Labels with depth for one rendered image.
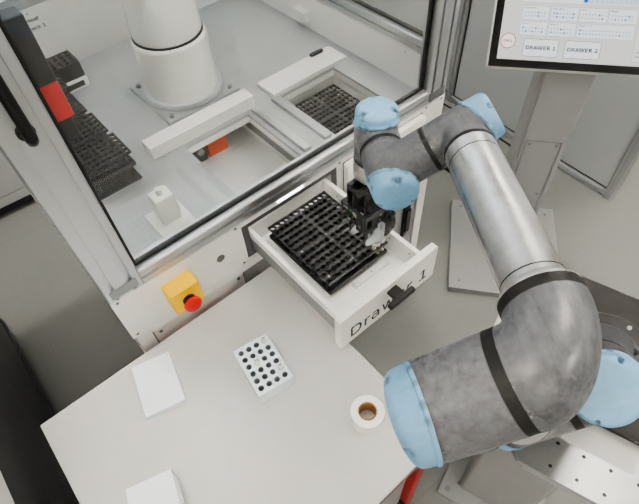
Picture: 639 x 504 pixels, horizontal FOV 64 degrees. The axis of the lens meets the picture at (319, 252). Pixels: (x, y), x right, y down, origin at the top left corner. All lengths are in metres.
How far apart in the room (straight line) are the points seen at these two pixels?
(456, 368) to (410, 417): 0.07
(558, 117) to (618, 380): 1.13
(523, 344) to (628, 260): 2.03
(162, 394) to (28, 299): 1.45
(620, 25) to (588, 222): 1.13
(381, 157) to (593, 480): 0.74
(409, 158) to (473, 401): 0.40
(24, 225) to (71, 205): 1.93
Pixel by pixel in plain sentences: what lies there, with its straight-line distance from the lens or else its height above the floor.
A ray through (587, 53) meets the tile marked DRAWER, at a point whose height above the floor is 1.00.
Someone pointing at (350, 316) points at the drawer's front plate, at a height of 0.93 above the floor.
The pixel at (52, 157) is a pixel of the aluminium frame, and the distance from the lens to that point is 0.89.
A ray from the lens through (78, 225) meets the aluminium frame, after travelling 0.97.
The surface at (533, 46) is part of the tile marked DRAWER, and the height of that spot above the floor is 1.01.
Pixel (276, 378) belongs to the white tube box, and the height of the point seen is 0.79.
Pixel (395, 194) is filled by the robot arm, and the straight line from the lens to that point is 0.80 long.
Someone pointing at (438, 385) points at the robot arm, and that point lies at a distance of 0.56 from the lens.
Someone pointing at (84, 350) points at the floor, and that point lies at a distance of 2.29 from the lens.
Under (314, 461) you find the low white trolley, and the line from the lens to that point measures 1.10.
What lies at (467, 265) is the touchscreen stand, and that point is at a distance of 2.26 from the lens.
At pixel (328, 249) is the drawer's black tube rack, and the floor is 0.90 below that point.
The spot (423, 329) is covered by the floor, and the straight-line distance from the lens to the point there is 2.10.
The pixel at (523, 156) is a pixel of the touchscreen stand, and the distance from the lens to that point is 1.99.
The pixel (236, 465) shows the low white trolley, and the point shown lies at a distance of 1.12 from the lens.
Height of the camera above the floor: 1.82
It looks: 52 degrees down
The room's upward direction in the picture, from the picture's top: 5 degrees counter-clockwise
